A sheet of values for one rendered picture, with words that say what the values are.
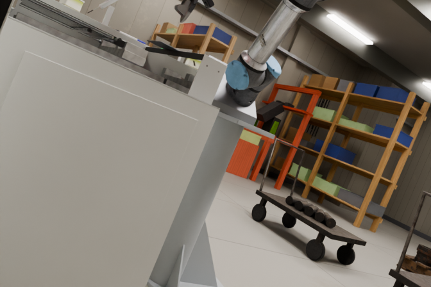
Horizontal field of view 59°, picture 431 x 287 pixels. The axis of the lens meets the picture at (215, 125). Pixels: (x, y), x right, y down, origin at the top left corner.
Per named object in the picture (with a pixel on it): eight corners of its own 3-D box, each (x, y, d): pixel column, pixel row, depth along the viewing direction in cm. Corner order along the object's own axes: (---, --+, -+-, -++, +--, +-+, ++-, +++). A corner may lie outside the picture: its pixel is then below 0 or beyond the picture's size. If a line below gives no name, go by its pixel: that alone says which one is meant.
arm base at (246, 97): (253, 90, 183) (267, 77, 176) (251, 111, 172) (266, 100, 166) (228, 73, 177) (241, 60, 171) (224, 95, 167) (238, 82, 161)
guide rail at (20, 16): (13, 21, 111) (18, 11, 111) (13, 21, 113) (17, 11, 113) (161, 85, 138) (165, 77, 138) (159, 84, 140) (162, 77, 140)
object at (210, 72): (188, 95, 120) (204, 54, 120) (134, 75, 167) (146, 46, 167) (211, 105, 125) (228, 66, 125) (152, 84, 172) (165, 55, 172)
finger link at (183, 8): (171, 16, 154) (180, -5, 154) (183, 24, 157) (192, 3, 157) (174, 16, 151) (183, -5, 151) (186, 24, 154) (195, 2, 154)
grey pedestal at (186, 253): (204, 267, 213) (261, 131, 212) (245, 318, 175) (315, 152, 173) (119, 251, 188) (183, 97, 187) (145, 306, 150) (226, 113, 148)
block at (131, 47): (124, 49, 126) (127, 40, 126) (121, 49, 129) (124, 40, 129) (145, 59, 130) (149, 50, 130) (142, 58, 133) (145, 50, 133)
